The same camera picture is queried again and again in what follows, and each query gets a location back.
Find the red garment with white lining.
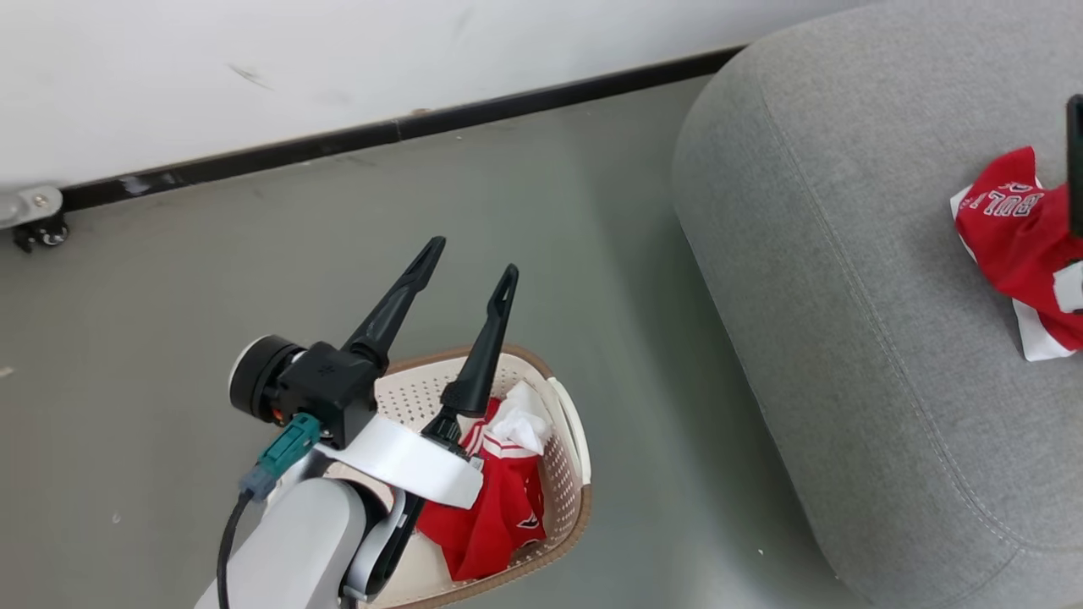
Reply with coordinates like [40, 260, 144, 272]
[415, 381, 552, 583]

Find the black baseboard strip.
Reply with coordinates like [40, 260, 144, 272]
[61, 118, 400, 212]
[396, 44, 747, 140]

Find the red jersey with white lettering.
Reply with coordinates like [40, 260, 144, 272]
[949, 145, 1083, 363]

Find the small black caster wheel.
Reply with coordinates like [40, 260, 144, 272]
[13, 216, 70, 253]

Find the grey fabric sofa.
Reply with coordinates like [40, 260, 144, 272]
[673, 0, 1083, 609]

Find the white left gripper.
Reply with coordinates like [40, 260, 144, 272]
[315, 237, 520, 593]

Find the teal connector with black cable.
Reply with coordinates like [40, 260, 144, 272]
[216, 413, 322, 609]

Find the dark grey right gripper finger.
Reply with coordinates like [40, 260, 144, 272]
[1065, 95, 1083, 239]

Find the cream perforated laundry basket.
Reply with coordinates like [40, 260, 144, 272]
[338, 343, 593, 609]

